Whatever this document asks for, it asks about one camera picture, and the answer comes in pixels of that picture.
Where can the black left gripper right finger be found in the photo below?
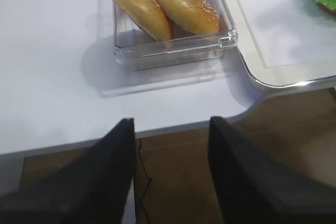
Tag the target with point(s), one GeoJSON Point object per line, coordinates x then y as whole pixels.
{"type": "Point", "coordinates": [252, 187]}

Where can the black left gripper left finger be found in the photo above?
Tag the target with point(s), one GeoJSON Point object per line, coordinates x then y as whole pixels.
{"type": "Point", "coordinates": [91, 189]}

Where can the white serving tray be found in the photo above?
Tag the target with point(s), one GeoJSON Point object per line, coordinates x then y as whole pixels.
{"type": "Point", "coordinates": [311, 74]}

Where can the white tray liner paper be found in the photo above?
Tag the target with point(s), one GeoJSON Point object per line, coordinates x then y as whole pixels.
{"type": "Point", "coordinates": [290, 32]}

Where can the clear plastic bun container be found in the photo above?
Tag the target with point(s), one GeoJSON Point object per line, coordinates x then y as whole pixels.
{"type": "Point", "coordinates": [140, 63]}

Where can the left sesame bun half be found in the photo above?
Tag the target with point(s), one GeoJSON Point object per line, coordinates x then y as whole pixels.
{"type": "Point", "coordinates": [148, 16]}

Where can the sesame bun half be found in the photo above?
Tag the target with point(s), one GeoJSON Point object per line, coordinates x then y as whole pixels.
{"type": "Point", "coordinates": [195, 16]}
{"type": "Point", "coordinates": [148, 16]}

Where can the right sesame bun half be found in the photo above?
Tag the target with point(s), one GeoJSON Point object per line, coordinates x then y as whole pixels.
{"type": "Point", "coordinates": [195, 16]}

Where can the bottom burger bun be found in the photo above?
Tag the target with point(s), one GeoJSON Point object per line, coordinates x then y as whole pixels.
{"type": "Point", "coordinates": [326, 9]}

